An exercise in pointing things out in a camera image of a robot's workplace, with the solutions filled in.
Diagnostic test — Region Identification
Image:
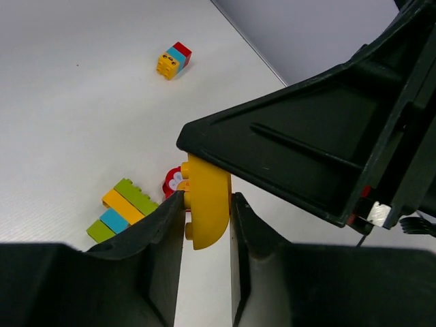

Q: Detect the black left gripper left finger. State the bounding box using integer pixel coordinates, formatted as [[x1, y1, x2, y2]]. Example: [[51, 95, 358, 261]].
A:
[[1, 191, 185, 326]]

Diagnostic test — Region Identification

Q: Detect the yellow curved lego brick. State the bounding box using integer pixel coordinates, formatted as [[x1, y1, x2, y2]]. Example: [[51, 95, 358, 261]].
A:
[[181, 154, 232, 250]]

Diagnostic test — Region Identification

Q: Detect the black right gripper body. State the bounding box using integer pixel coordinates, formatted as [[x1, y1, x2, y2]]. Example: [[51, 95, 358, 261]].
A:
[[347, 1, 435, 235]]

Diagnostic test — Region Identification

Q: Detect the green blue yellow lego stack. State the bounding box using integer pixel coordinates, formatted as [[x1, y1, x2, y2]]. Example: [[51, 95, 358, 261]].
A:
[[87, 178, 159, 243]]

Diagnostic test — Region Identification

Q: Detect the yellow blue red lego stack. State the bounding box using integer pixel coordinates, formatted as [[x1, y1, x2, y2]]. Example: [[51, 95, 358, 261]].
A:
[[156, 42, 192, 80]]

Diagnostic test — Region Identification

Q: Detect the red flower lego brick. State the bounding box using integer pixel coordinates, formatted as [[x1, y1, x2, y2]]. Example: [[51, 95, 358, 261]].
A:
[[161, 166, 189, 201]]

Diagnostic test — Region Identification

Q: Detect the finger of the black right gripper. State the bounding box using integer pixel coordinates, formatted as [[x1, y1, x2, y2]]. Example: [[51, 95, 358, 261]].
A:
[[175, 78, 392, 229]]

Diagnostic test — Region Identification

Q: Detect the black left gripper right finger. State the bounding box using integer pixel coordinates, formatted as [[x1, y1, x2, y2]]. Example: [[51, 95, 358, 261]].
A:
[[230, 193, 435, 326]]

